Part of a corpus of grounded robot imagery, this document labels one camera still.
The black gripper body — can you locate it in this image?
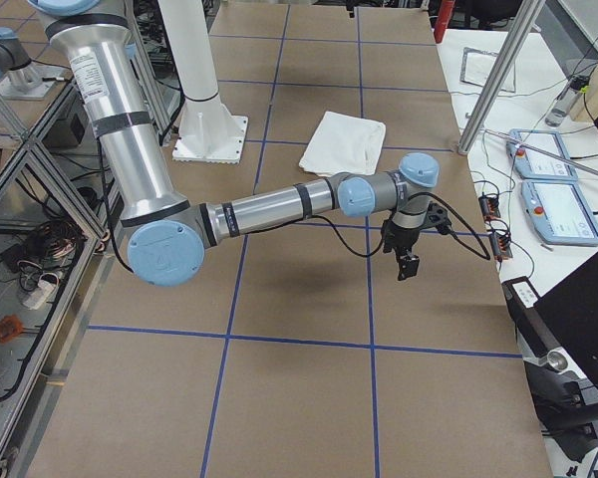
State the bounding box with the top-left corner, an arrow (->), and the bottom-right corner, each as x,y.
381,219 -> 420,257

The white long-sleeve printed shirt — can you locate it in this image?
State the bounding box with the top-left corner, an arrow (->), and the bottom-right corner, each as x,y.
299,111 -> 386,177

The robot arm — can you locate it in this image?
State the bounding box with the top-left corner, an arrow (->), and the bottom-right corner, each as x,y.
35,1 -> 440,287

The black connector box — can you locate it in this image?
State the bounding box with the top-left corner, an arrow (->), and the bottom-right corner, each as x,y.
478,194 -> 501,222
488,230 -> 513,262

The lower blue teach pendant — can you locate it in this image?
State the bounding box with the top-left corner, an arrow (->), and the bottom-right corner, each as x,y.
521,180 -> 598,247

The blue teach pendant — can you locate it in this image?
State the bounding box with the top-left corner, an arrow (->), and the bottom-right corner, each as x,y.
521,180 -> 598,247
506,128 -> 578,182

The upper blue teach pendant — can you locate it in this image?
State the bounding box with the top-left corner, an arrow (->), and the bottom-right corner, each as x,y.
506,128 -> 578,182

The black laptop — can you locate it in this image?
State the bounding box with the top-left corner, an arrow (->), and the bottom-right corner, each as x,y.
535,251 -> 598,388

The black framed document sleeve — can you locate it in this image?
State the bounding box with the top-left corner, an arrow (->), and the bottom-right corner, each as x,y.
459,47 -> 516,94

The red cylinder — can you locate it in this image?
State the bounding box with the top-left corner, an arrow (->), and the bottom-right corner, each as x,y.
434,0 -> 455,44

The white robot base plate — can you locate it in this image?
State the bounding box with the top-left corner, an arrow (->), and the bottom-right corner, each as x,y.
172,113 -> 248,164

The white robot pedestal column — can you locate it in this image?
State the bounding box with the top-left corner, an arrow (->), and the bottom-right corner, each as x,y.
156,0 -> 230,150

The grey aluminium frame post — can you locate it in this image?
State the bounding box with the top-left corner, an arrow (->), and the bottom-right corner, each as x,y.
457,0 -> 546,155

